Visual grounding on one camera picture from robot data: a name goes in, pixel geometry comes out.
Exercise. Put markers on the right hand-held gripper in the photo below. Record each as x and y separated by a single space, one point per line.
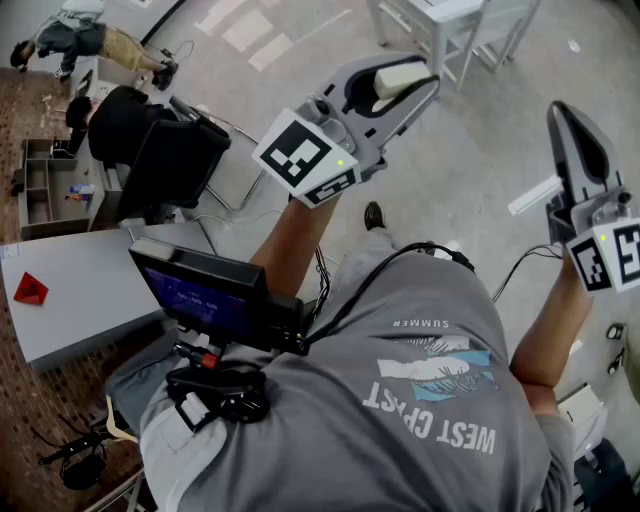
610 250

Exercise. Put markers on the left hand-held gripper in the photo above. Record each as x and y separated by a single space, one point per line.
300 160

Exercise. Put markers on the person's left forearm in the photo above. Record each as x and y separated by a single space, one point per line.
295 240

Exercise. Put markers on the person's right forearm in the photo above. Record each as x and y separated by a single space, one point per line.
550 330

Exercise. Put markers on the white bar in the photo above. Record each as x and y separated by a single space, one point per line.
535 195

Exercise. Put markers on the white table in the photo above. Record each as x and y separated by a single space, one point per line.
440 15

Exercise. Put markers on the person's left shoe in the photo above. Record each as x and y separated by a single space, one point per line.
375 215

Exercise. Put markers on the grey trousers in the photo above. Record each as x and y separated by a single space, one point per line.
370 247

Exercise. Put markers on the black office chair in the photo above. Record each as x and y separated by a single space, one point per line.
175 165

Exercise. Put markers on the white storage box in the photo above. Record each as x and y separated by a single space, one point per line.
107 75

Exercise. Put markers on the black monitor with blue screen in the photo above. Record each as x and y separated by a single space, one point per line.
200 305

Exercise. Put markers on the red connector plug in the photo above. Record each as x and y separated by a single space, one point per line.
207 359

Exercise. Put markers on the small colourful packet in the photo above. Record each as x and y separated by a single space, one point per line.
80 192

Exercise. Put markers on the black waist pack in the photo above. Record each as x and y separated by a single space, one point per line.
225 395

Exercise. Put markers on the grey printed t-shirt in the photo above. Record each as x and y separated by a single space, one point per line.
325 450

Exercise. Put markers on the grey compartment tray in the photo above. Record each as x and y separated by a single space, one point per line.
50 229

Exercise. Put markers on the white desk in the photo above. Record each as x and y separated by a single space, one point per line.
75 305

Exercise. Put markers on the red triangular object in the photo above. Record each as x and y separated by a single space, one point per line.
31 290

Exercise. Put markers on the black stand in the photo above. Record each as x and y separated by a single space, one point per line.
82 472

